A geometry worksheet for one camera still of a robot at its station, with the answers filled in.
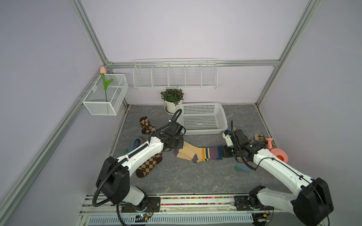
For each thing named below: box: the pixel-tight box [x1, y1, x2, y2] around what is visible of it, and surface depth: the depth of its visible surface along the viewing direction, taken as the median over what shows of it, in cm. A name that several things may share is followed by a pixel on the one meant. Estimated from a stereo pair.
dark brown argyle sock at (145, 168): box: [135, 152, 163, 178], surface depth 88 cm
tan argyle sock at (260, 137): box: [254, 133, 269, 141], surface depth 101 cm
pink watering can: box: [265, 137, 289, 164], surface depth 82 cm
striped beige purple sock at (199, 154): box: [191, 144, 224, 164], surface depth 88 cm
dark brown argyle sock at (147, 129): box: [139, 116, 157, 136], surface depth 109 cm
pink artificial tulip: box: [99, 65, 114, 103], surface depth 86 cm
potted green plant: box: [160, 88, 185, 115], surface depth 106 cm
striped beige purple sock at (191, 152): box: [172, 141, 206, 164], surface depth 89 cm
